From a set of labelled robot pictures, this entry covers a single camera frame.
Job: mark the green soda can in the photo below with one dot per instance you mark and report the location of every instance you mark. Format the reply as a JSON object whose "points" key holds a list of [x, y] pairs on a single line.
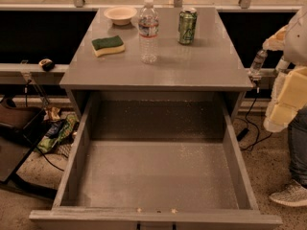
{"points": [[187, 25]]}

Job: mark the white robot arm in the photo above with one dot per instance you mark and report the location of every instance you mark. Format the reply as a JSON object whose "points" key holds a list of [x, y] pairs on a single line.
{"points": [[295, 49]]}

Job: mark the open grey top drawer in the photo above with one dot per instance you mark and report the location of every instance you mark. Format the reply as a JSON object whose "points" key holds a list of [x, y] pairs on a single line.
{"points": [[155, 165]]}

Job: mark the small bottle on ledge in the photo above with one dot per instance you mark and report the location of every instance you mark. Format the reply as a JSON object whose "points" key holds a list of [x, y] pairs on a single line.
{"points": [[255, 67]]}

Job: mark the blue jeans leg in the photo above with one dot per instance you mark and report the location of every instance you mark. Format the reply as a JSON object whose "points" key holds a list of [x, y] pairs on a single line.
{"points": [[297, 142]]}

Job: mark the grey knit sneaker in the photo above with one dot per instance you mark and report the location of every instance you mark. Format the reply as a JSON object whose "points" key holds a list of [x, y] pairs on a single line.
{"points": [[293, 195]]}

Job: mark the clear plastic water bottle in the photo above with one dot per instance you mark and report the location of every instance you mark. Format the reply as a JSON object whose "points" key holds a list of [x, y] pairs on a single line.
{"points": [[148, 23]]}

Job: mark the beige paper bowl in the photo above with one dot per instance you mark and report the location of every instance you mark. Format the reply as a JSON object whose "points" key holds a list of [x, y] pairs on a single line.
{"points": [[120, 15]]}

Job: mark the green and yellow sponge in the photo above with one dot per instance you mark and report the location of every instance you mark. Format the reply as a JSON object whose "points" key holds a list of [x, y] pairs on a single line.
{"points": [[108, 46]]}

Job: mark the green snack bag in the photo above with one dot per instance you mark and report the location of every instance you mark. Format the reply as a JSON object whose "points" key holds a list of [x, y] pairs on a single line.
{"points": [[57, 133]]}

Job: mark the black yellow tape measure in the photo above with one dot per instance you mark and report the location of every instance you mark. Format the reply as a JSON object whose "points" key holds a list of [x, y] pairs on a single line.
{"points": [[46, 64]]}

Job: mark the crumpled snack wrapper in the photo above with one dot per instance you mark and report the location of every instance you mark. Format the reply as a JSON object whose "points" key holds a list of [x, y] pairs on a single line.
{"points": [[52, 113]]}

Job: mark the dark chair at left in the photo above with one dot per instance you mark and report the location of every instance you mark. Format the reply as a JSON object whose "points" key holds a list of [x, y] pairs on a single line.
{"points": [[21, 129]]}

